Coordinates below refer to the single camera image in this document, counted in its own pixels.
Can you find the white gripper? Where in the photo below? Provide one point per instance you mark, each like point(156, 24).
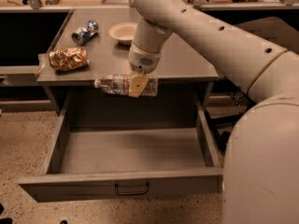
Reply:
point(142, 61)

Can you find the clear plastic water bottle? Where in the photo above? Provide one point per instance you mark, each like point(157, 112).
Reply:
point(119, 85)

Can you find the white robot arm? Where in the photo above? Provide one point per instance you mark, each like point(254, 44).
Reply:
point(261, 164)

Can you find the open grey top drawer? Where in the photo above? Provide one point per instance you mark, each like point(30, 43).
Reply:
point(101, 141)

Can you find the white paper bowl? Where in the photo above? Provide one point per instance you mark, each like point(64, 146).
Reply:
point(123, 32)

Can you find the grey metal cabinet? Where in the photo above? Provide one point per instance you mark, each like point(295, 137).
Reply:
point(106, 56)

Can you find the crushed blue silver can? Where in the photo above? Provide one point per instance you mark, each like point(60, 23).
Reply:
point(85, 33)

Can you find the crushed gold can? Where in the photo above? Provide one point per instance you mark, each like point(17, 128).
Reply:
point(68, 59)

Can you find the black office chair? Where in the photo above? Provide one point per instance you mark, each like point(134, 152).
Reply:
point(227, 102)

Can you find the black drawer handle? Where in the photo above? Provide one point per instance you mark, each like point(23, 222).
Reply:
point(131, 190)

